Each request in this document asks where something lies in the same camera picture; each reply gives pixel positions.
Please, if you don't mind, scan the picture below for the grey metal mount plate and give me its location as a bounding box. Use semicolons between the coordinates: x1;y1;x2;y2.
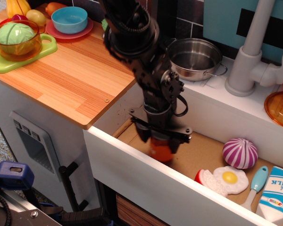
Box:
0;190;60;226

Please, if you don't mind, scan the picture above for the grey toy oven panel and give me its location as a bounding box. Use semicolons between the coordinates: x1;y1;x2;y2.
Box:
9;111;61;181

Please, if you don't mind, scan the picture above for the purple striped toy onion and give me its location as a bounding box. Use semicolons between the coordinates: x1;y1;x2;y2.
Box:
222;138;258;170

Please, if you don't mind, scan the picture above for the orange transparent pot lid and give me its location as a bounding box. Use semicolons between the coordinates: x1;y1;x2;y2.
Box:
264;91;283;127

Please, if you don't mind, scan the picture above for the blue toy bowl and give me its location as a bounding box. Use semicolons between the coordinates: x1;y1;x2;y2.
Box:
51;7;88;34

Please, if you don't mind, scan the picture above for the green toy cabbage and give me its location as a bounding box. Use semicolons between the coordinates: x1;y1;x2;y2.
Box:
0;22;35;55

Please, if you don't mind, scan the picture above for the blue clamp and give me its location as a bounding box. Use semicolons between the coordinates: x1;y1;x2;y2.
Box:
0;161;34;191

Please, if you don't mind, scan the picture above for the pink toy plate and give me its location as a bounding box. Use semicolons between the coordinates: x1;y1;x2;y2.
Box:
45;18;93;40

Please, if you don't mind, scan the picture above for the toy milk carton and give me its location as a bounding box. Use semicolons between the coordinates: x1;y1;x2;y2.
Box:
256;166;283;226

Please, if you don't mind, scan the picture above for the blue grey toy spatula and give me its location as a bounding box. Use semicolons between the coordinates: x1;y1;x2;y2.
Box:
241;166;269;211

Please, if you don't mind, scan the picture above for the toy fried egg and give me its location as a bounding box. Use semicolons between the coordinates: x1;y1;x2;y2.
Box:
213;166;249;194

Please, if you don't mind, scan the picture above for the grey toy faucet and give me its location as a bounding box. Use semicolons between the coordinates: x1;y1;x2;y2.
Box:
225;0;283;97

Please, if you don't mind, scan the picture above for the green toy bitter gourd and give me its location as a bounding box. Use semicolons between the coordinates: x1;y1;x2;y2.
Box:
101;19;108;31

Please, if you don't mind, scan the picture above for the red toy apple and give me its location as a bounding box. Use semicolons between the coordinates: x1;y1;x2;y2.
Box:
11;14;28;21

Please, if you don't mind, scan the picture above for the white wooden drawer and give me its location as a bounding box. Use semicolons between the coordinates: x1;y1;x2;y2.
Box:
84;76;283;226

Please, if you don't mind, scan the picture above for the black oven door handle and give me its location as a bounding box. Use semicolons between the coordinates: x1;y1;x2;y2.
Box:
58;162;89;212

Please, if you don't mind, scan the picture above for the orange transparent bowl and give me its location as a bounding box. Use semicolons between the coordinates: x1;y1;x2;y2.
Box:
0;20;42;61

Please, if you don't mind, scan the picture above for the stainless steel pot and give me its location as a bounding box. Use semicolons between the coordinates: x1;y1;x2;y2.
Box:
167;38;228;81

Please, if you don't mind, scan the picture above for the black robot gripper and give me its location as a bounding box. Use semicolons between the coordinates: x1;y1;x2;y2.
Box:
129;107;192;153

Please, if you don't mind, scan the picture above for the orange toy fruit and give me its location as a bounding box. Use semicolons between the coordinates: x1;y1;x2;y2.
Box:
45;2;67;15

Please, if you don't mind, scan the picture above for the yellow toy lemon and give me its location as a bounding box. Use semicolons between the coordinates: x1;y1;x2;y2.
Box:
26;9;46;26

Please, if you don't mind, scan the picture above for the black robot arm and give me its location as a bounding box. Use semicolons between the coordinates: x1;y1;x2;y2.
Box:
100;0;192;153

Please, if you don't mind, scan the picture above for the green cutting board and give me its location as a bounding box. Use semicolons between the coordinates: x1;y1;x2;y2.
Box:
0;34;58;73

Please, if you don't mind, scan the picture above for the red white toy slice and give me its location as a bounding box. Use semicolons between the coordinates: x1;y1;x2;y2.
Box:
194;169;228;197

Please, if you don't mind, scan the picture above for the yellow toy squash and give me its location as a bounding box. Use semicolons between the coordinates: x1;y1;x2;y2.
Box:
6;0;31;18

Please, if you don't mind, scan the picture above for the orange toy soup can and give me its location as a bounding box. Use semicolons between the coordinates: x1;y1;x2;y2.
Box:
149;136;173;165

